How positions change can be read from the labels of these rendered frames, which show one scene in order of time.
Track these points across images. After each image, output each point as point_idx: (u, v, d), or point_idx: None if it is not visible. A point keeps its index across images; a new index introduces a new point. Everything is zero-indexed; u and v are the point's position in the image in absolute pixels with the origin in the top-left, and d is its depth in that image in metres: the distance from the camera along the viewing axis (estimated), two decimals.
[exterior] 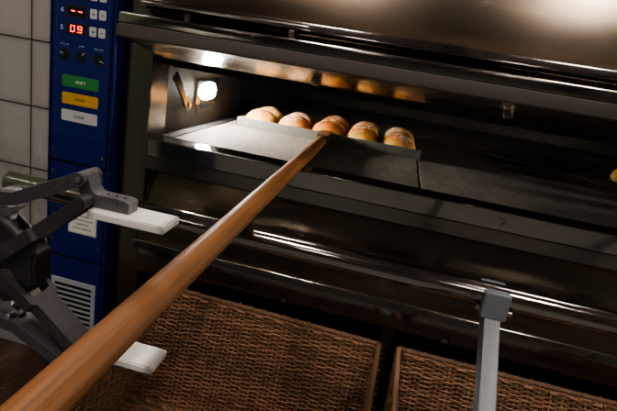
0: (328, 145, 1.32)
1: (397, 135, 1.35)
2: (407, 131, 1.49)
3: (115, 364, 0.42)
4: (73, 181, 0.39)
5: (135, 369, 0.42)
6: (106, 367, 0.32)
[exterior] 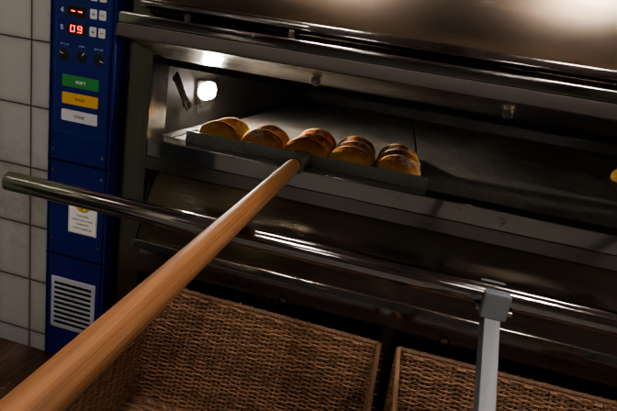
0: (303, 170, 0.98)
1: (395, 156, 1.02)
2: (409, 149, 1.16)
3: None
4: None
5: None
6: None
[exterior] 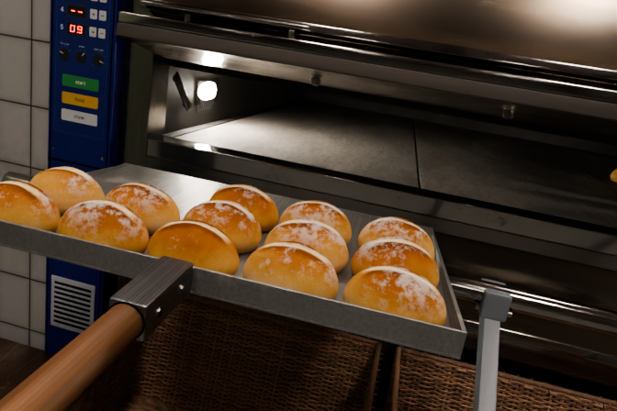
0: (166, 316, 0.41)
1: (388, 274, 0.44)
2: (417, 232, 0.59)
3: None
4: None
5: None
6: None
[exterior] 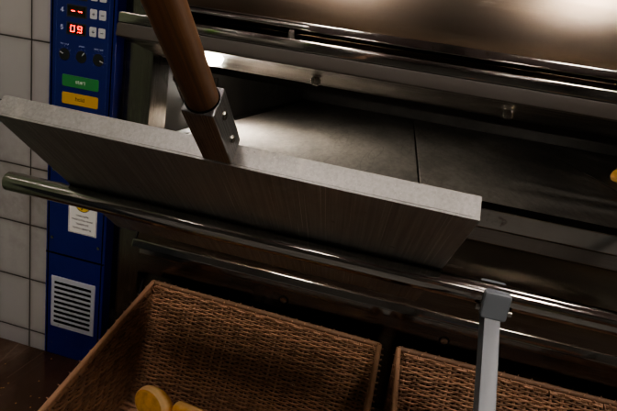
0: (221, 138, 0.45)
1: None
2: None
3: None
4: None
5: None
6: None
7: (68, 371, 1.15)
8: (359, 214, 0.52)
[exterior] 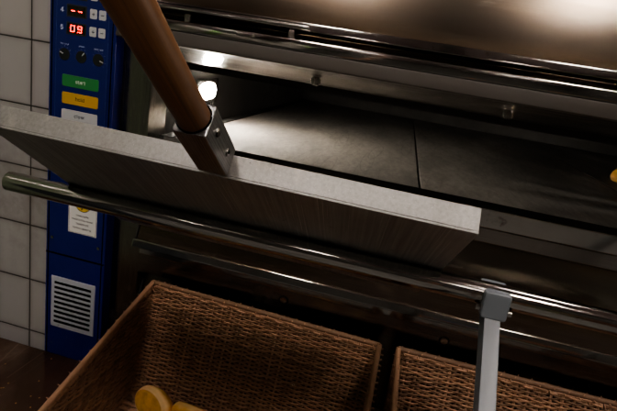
0: (215, 155, 0.44)
1: None
2: None
3: None
4: None
5: None
6: None
7: (68, 371, 1.15)
8: (357, 222, 0.51)
